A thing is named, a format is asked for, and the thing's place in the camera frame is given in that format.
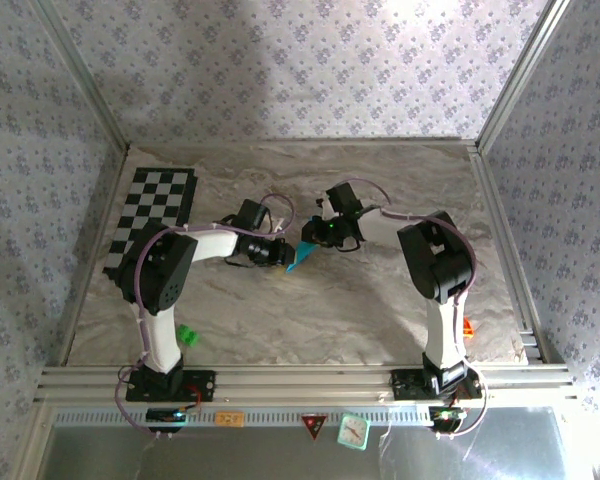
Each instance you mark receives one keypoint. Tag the blue cloth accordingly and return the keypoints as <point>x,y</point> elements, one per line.
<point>302,257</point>

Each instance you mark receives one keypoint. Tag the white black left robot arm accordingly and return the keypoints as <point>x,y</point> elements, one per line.
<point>160,270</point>

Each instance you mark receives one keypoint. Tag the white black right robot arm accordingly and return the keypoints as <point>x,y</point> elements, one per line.
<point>440,260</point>

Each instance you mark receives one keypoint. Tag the mint green square clock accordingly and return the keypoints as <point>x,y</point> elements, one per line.
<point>353,432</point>

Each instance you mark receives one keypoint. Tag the green toy brick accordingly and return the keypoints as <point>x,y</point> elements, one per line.
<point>189,335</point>

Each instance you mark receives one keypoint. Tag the black white chessboard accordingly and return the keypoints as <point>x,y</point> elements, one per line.
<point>145,200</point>

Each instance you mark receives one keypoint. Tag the red triangle sticker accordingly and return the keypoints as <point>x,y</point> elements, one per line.
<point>313,425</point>

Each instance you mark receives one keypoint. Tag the orange transparent toy block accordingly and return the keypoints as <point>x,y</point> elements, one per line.
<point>469,329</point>

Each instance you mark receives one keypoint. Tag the orange label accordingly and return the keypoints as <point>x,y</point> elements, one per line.
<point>229,418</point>

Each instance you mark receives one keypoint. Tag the left controller circuit board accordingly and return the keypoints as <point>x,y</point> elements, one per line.
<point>166,416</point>

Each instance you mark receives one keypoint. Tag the controller circuit board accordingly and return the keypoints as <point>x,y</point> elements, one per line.
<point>447,417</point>
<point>166,416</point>

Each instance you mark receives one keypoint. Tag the shiny metal panel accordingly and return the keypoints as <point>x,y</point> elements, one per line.
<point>280,460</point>

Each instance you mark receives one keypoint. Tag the right controller circuit board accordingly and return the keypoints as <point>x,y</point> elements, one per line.
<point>447,417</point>

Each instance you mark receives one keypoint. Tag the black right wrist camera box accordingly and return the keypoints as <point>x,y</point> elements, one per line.
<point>344,197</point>

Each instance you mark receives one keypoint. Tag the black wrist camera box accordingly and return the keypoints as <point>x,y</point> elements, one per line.
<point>252,215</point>
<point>344,197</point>

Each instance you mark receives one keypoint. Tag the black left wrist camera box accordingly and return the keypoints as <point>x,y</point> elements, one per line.
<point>252,215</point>

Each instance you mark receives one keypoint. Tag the aluminium back rail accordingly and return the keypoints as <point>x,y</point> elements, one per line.
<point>300,142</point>

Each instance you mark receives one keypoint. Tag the aluminium front rail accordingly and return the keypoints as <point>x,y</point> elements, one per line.
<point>300,382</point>

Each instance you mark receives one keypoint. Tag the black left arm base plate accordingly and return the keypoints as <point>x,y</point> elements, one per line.
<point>200,385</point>

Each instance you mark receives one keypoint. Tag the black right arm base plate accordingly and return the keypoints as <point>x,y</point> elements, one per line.
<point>407,385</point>

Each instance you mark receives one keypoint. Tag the aluminium side rail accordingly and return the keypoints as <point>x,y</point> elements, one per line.
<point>510,260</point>
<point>87,260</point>

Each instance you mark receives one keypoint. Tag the aluminium corner post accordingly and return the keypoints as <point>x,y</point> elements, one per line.
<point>82,75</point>
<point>525,75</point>

